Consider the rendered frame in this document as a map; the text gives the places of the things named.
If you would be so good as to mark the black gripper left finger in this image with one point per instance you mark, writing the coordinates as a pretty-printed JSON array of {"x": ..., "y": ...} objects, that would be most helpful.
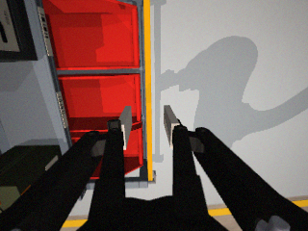
[{"x": 46, "y": 205}]

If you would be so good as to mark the red open bin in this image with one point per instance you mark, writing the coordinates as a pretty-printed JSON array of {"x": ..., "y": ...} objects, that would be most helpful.
[
  {"x": 93, "y": 33},
  {"x": 92, "y": 100},
  {"x": 133, "y": 155}
]

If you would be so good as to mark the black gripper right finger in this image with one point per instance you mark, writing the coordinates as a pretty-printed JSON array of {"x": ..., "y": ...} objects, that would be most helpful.
[{"x": 253, "y": 203}]

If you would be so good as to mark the yellow bar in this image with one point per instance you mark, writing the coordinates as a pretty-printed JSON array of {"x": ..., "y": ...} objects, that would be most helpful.
[{"x": 147, "y": 53}]

